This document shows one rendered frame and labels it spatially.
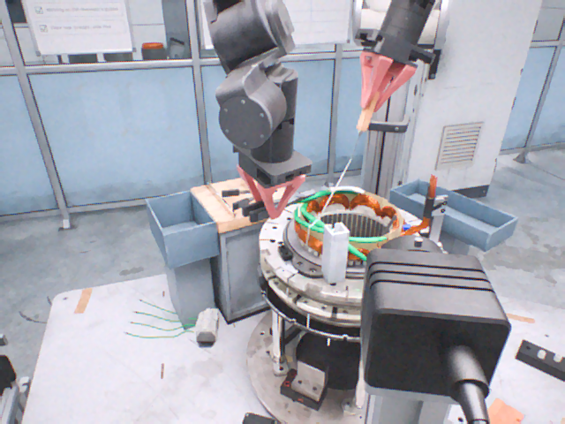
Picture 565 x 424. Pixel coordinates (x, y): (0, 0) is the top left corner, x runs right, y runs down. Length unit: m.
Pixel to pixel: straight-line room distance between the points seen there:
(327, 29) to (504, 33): 1.12
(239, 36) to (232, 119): 0.10
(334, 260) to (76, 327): 0.70
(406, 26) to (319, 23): 2.37
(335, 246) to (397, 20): 0.32
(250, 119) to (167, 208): 0.59
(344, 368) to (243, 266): 0.31
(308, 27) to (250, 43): 2.48
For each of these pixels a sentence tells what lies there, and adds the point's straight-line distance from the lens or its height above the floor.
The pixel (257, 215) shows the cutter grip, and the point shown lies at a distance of 0.56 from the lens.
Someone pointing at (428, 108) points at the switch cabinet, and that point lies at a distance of 2.95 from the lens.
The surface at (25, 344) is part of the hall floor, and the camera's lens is 2.36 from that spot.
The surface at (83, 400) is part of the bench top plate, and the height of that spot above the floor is 0.78.
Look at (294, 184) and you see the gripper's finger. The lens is 0.54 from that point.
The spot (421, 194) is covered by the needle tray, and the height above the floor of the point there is 1.03.
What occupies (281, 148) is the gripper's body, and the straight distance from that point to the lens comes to 0.51.
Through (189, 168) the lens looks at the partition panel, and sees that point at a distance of 3.03.
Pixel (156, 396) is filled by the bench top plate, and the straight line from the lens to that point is 0.91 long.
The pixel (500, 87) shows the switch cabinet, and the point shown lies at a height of 0.87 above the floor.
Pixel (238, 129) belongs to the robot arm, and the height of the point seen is 1.36.
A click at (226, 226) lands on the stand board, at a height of 1.05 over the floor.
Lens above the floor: 1.49
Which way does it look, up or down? 30 degrees down
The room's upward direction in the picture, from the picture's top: straight up
